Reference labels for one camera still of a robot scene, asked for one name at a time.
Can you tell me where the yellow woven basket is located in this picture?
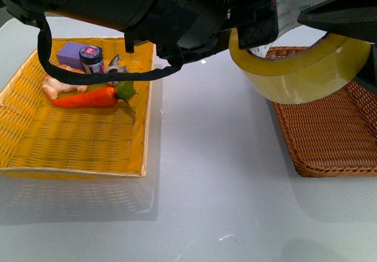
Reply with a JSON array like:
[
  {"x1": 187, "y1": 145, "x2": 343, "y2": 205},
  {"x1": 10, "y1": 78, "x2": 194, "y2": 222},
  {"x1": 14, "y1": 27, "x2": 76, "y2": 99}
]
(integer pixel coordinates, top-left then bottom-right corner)
[{"x1": 1, "y1": 51, "x2": 152, "y2": 179}]

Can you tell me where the small dark jar pink lid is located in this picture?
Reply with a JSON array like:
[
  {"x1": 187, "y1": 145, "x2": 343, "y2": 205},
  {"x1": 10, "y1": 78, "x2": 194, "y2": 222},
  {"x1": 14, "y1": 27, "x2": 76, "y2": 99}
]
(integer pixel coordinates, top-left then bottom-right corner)
[{"x1": 79, "y1": 45, "x2": 106, "y2": 74}]

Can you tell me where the brown wicker basket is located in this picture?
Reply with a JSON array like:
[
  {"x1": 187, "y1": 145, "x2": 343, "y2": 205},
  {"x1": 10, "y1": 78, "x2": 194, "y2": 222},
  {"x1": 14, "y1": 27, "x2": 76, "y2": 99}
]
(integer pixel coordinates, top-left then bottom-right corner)
[{"x1": 264, "y1": 46, "x2": 377, "y2": 178}]

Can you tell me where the purple foam block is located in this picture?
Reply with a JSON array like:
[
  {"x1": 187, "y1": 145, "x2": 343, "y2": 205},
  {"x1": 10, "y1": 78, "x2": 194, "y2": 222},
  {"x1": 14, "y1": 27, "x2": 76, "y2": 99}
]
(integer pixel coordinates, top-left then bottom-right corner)
[{"x1": 56, "y1": 41, "x2": 85, "y2": 70}]

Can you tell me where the orange toy carrot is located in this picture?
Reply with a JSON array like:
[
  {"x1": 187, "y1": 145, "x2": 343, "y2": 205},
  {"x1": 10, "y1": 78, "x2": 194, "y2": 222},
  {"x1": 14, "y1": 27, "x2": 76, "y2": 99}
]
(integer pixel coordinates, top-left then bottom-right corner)
[{"x1": 51, "y1": 81, "x2": 136, "y2": 109}]

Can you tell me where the black sleeved cable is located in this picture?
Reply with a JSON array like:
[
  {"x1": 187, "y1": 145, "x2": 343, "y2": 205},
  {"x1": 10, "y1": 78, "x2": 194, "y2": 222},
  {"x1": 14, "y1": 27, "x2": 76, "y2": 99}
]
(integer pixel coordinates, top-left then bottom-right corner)
[{"x1": 37, "y1": 16, "x2": 185, "y2": 85}]

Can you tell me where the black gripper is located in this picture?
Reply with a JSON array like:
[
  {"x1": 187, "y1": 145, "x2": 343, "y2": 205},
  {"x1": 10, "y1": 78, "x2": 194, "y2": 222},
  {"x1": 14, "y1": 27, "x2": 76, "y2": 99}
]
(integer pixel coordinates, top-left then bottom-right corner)
[{"x1": 176, "y1": 0, "x2": 278, "y2": 59}]

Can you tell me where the yellow clear tape roll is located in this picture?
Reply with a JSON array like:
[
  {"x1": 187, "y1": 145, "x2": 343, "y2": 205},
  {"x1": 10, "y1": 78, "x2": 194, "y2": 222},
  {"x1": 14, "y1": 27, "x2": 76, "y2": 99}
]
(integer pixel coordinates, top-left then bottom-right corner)
[{"x1": 229, "y1": 0, "x2": 371, "y2": 104}]

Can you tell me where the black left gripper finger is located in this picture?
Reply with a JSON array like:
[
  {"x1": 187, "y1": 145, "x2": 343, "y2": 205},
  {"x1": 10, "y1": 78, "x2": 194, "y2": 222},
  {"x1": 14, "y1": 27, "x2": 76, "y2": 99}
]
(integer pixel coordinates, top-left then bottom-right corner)
[{"x1": 297, "y1": 0, "x2": 376, "y2": 43}]

